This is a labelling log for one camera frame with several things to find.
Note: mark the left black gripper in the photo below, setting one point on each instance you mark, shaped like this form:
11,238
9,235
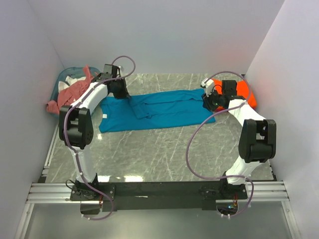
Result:
124,94

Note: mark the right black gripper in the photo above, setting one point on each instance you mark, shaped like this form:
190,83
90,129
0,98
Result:
206,102

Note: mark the teal blue t shirt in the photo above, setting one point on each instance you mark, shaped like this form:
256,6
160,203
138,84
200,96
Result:
152,111

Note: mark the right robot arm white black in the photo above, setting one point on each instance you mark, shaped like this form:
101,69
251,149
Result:
257,141

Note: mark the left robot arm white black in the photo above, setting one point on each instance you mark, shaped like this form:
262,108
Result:
76,127

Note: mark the folded orange t shirt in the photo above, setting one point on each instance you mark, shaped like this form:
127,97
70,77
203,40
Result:
232,90

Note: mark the teal plastic basket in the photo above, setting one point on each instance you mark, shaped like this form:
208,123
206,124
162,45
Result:
64,73

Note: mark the salmon pink t shirt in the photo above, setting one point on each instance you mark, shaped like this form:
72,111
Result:
72,93

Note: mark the white garment in basket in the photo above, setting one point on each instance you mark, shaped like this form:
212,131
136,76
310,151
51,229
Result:
62,85

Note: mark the black base beam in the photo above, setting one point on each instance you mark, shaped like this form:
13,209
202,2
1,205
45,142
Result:
159,195

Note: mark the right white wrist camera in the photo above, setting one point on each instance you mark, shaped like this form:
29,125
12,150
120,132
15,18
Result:
208,86

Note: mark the aluminium frame rail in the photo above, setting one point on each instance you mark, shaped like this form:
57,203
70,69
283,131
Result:
48,193

